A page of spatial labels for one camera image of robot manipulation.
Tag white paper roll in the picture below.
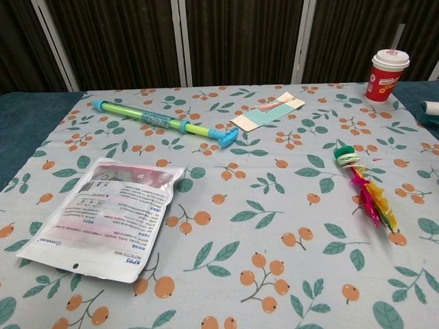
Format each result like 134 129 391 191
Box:
420 100 439 118

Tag white face mask package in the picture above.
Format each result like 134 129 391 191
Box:
15 157 189 284

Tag fruit and leaf patterned tablecloth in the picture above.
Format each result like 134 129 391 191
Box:
0 80 439 329

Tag beige and teal card package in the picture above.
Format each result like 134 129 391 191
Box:
228 91 307 132

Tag colourful feather shuttlecock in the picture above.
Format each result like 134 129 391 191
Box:
333 138 401 235

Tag red paper cup white lid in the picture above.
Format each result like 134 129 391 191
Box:
364 49 411 104

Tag green and blue water squirter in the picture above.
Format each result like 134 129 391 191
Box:
91 99 239 149

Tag dark partition panel white frame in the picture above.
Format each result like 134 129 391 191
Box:
297 0 439 84
0 0 75 95
35 0 191 93
178 0 311 88

